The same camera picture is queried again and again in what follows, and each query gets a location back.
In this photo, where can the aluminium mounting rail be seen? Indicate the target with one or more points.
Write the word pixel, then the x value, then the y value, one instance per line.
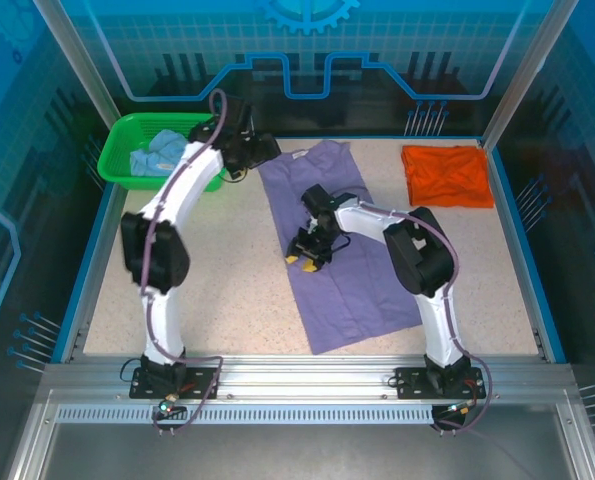
pixel 302 380

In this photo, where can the green plastic basket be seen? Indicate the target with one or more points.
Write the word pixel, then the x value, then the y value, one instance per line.
pixel 114 165

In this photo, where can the blue edged side rail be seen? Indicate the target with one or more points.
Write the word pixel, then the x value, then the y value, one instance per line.
pixel 106 240

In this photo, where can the metal plug with green light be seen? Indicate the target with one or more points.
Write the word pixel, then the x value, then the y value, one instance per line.
pixel 168 404

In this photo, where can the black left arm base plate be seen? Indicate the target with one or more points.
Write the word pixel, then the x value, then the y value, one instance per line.
pixel 147 389

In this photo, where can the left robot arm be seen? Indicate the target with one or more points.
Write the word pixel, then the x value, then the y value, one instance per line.
pixel 154 250

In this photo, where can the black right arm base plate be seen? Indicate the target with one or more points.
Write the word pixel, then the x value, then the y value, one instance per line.
pixel 412 385

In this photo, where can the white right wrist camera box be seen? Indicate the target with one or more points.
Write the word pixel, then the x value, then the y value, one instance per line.
pixel 313 222

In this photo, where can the aluminium frame post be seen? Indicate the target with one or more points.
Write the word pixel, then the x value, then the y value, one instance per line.
pixel 524 65
pixel 87 65

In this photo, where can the light blue t-shirt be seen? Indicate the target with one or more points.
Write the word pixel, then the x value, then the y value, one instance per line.
pixel 159 150

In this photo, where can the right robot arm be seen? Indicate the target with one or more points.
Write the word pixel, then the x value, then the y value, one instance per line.
pixel 422 260

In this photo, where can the purple t-shirt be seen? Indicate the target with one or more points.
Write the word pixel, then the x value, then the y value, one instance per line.
pixel 347 300

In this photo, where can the orange folded t-shirt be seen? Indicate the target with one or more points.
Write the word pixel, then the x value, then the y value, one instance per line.
pixel 449 175

